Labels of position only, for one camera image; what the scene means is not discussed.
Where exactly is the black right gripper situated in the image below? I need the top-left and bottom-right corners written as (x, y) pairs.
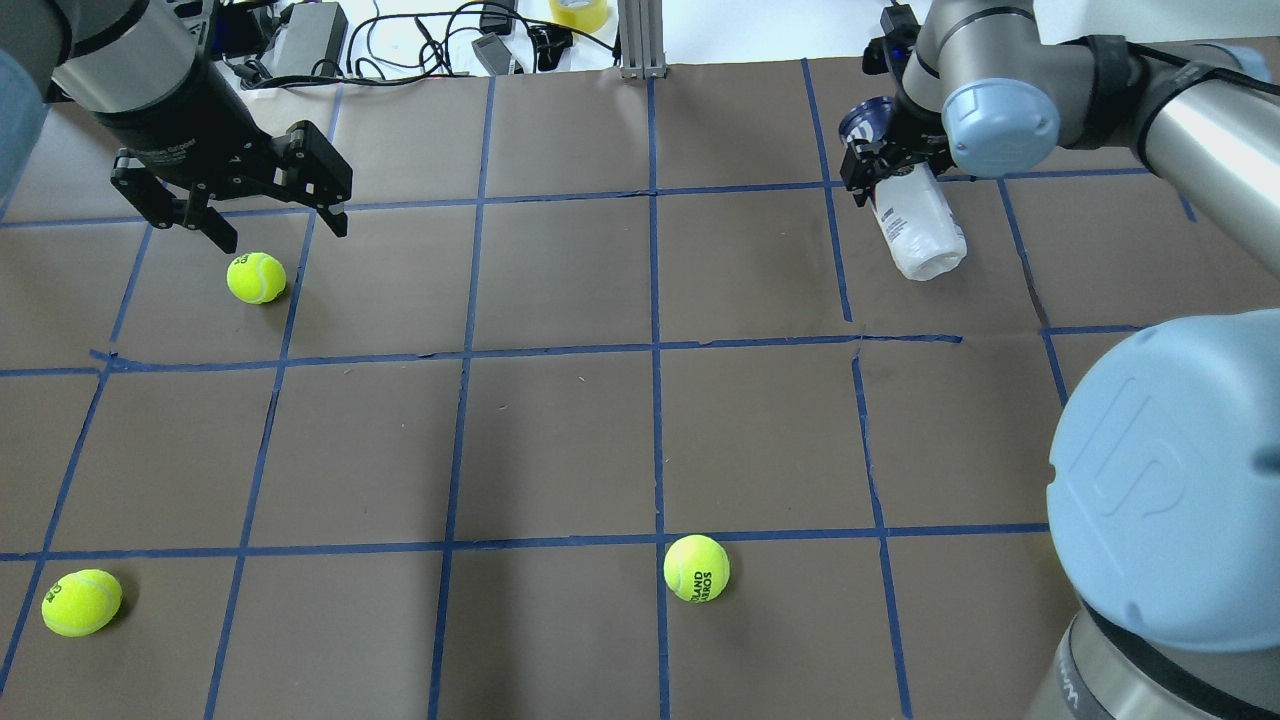
top-left (838, 96), bottom-right (956, 208)

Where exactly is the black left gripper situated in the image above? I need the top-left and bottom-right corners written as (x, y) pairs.
top-left (92, 60), bottom-right (355, 255)

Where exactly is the white tennis ball can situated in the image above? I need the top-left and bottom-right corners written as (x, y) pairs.
top-left (838, 96), bottom-right (969, 282)

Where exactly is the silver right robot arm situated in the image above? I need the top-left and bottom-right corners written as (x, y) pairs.
top-left (3, 59), bottom-right (1277, 719)

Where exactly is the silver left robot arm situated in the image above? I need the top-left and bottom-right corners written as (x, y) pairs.
top-left (1, 1), bottom-right (353, 252)

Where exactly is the yellow tennis ball near gripper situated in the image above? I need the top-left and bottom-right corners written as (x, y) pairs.
top-left (227, 252), bottom-right (288, 305)

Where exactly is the yellow tennis ball front left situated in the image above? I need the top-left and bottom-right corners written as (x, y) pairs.
top-left (40, 569), bottom-right (124, 638)

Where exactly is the yellow Roland Garros tennis ball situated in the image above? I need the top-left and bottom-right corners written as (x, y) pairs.
top-left (663, 534), bottom-right (731, 603)

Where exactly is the black power adapter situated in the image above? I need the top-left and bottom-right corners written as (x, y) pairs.
top-left (265, 3), bottom-right (348, 77)

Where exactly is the yellow tape roll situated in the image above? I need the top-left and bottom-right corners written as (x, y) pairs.
top-left (548, 0), bottom-right (611, 35)

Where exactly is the aluminium frame post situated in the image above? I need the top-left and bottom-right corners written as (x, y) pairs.
top-left (617, 0), bottom-right (669, 79)

